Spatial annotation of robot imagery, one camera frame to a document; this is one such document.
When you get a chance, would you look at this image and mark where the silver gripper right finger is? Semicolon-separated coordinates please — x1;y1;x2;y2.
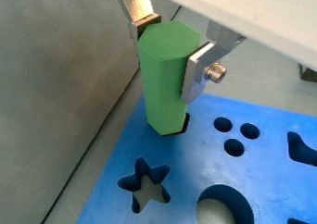
181;21;246;105

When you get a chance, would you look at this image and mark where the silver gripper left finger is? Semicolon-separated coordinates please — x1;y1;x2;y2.
118;0;160;41

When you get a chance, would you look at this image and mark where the green hexagonal prism block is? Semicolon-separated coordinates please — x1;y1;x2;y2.
138;21;201;135

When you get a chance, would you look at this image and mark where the blue foam shape-sorter board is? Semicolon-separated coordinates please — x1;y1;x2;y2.
78;94;317;224

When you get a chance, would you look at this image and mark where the black curved cradle stand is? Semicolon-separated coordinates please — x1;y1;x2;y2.
300;66;317;82

